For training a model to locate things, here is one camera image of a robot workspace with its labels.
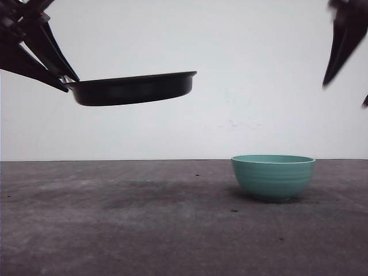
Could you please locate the black frying pan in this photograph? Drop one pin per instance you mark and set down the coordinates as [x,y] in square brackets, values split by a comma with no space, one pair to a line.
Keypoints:
[133,89]

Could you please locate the teal ceramic bowl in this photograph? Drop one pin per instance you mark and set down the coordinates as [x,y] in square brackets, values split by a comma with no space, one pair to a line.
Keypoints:
[273,177]

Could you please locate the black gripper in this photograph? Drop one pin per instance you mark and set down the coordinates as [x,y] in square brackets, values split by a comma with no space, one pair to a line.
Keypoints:
[27,21]

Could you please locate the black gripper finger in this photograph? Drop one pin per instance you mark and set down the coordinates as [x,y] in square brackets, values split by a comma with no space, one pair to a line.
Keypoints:
[365,103]
[349,29]

